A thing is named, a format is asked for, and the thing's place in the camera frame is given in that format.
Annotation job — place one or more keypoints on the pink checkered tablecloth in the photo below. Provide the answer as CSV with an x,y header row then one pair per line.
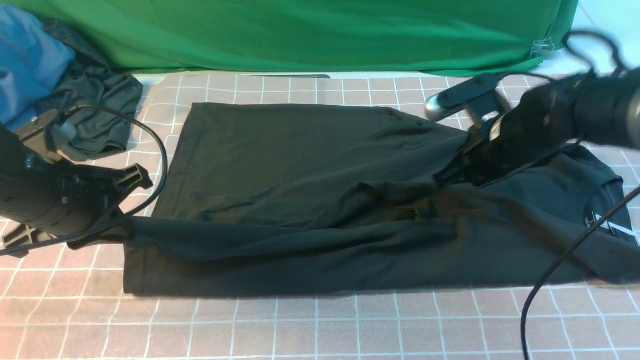
x,y
60,304

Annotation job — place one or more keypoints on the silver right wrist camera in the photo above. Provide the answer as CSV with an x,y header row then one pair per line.
x,y
478,96

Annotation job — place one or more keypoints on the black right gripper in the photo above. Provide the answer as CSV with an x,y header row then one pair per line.
x,y
537,129

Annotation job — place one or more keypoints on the dark gray long-sleeved shirt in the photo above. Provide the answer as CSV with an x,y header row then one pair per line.
x,y
309,200

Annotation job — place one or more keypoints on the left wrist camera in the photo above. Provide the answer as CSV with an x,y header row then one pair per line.
x,y
48,134

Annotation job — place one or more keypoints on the dark gray crumpled garment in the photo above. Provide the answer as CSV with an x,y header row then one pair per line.
x,y
90,80

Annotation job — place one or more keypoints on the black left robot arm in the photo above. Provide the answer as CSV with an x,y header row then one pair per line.
x,y
16,157

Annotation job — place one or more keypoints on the blue crumpled garment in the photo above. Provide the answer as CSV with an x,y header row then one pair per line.
x,y
32,62

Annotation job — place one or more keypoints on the green backdrop cloth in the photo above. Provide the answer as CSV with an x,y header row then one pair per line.
x,y
438,37

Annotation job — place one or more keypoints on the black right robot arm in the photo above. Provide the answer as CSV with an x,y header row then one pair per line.
x,y
603,110

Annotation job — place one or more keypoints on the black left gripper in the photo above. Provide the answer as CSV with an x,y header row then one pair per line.
x,y
49,203

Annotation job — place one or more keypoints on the metal binder clip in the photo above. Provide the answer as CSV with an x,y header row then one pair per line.
x,y
541,46

